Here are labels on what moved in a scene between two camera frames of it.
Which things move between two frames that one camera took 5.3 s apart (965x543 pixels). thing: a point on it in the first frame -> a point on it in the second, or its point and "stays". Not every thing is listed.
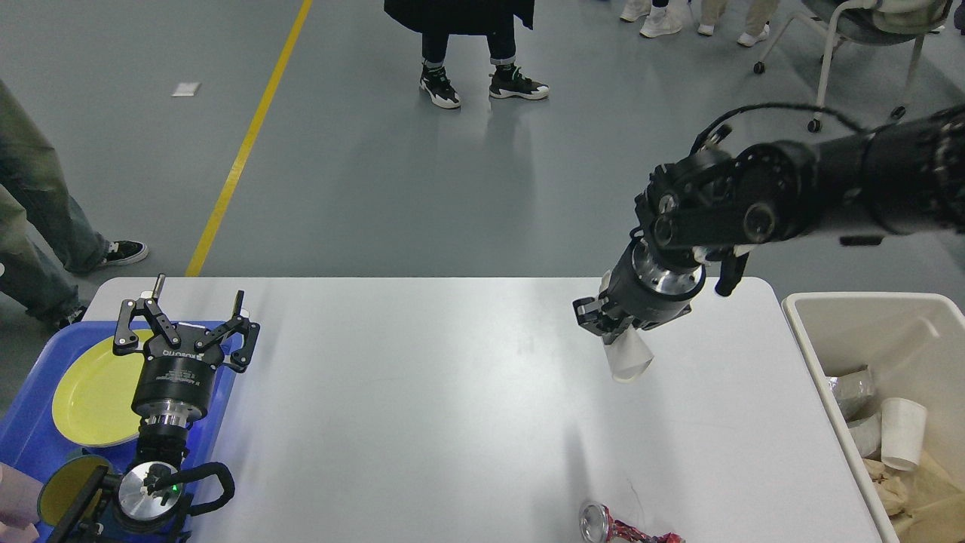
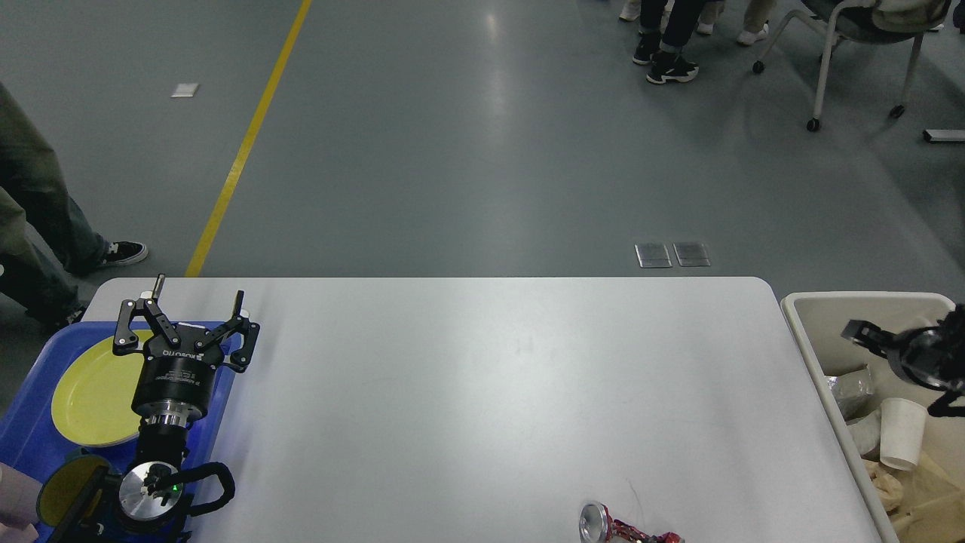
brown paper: x=890 y=489 stays
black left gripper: x=173 y=381 stays
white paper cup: x=902 y=431 stays
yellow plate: x=92 y=402 stays
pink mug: x=19 y=494 stays
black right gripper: x=644 y=292 -> x=923 y=355
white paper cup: x=629 y=357 -> x=865 y=431
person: x=436 y=19 -> x=663 y=51
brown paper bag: x=935 y=507 stays
